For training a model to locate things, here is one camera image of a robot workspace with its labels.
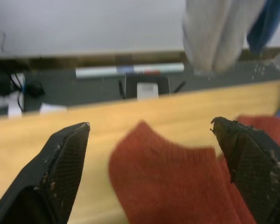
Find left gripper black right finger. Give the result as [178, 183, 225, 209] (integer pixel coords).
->
[210, 116, 280, 224]

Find long white tube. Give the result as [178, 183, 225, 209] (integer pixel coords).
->
[75, 62, 185, 80]

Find white paper sheet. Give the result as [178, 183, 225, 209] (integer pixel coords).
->
[38, 102, 68, 115]

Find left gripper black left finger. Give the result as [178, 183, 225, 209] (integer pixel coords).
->
[0, 121, 91, 224]

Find small white box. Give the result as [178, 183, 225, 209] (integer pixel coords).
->
[136, 82, 160, 101]

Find round black object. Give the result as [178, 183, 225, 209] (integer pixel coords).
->
[25, 81, 44, 98]

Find black cable bundle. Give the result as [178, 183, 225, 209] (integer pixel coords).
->
[0, 30, 26, 112]

